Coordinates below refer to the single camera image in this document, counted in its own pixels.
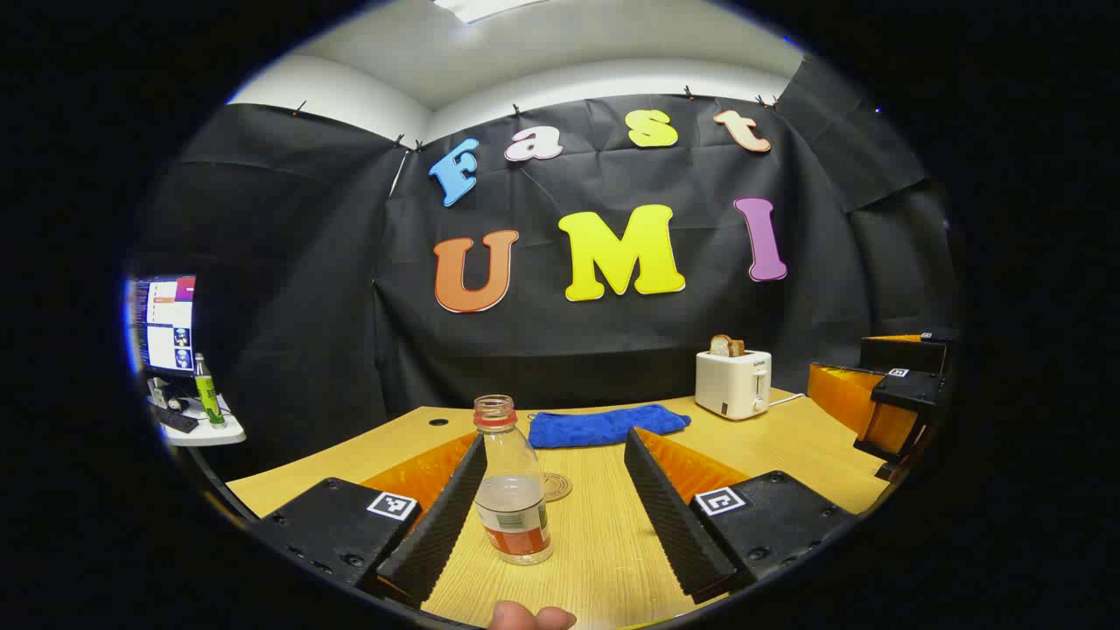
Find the clear plastic water bottle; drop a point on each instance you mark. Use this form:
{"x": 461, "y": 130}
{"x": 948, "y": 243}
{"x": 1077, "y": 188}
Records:
{"x": 512, "y": 499}

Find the bread slice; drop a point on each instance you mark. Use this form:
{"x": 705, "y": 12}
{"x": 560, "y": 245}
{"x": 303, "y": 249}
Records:
{"x": 724, "y": 346}

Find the blue towel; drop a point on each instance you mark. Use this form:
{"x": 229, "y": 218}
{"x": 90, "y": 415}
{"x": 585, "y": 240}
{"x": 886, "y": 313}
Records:
{"x": 604, "y": 426}

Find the green drink bottle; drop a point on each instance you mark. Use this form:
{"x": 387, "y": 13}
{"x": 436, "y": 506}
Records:
{"x": 209, "y": 398}

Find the computer monitor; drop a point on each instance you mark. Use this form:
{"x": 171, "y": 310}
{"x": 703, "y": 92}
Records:
{"x": 168, "y": 324}

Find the white side table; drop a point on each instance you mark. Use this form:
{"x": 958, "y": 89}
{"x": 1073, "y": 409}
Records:
{"x": 210, "y": 434}

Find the black backdrop cloth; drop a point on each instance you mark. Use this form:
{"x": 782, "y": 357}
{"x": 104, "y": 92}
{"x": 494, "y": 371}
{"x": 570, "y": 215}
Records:
{"x": 350, "y": 289}

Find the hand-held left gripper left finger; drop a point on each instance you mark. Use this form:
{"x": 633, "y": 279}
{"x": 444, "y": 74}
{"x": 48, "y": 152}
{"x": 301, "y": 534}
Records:
{"x": 446, "y": 516}

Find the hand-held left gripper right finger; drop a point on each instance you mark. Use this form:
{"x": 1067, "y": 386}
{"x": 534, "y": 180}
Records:
{"x": 665, "y": 516}

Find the white toaster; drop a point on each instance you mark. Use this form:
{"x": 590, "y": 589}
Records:
{"x": 731, "y": 385}

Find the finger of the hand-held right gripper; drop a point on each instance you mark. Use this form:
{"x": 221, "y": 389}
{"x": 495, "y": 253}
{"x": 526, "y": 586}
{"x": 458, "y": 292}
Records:
{"x": 836, "y": 389}
{"x": 892, "y": 429}

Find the black keyboard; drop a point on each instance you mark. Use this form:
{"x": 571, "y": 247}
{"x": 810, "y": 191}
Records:
{"x": 175, "y": 420}

